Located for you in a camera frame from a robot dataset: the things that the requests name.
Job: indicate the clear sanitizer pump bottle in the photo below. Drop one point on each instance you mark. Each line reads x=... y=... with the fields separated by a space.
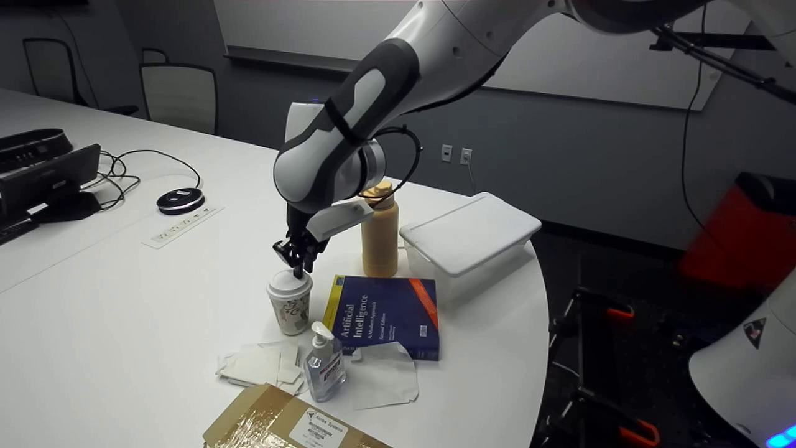
x=325 y=368

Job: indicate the white coffee cup lid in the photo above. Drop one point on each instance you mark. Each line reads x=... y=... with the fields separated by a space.
x=290 y=283

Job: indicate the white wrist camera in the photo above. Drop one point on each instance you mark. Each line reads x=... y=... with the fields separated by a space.
x=339 y=216

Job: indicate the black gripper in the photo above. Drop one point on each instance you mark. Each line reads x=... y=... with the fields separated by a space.
x=299 y=245

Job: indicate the black conference bar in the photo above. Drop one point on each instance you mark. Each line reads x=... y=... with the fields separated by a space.
x=33 y=144

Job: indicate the patterned paper coffee cup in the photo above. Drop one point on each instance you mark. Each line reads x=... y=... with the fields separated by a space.
x=292 y=313

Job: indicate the nearest grey office chair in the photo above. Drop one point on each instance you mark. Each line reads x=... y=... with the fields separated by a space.
x=181 y=94

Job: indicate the tan insulated bottle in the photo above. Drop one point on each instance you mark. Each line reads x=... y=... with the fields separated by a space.
x=380 y=231

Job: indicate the blue textbook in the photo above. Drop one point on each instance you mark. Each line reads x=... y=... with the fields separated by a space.
x=369 y=311

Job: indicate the crumpled clear plastic wrap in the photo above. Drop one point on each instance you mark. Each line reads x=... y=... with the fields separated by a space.
x=374 y=376

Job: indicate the black round speaker puck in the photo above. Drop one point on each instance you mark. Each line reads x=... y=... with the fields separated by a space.
x=181 y=200

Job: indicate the grey office chair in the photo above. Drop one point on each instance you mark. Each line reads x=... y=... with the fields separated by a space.
x=51 y=67
x=181 y=94

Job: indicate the brown cardboard box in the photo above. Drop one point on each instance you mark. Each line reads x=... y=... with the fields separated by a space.
x=267 y=417

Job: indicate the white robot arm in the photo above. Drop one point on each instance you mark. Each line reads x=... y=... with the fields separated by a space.
x=438 y=53

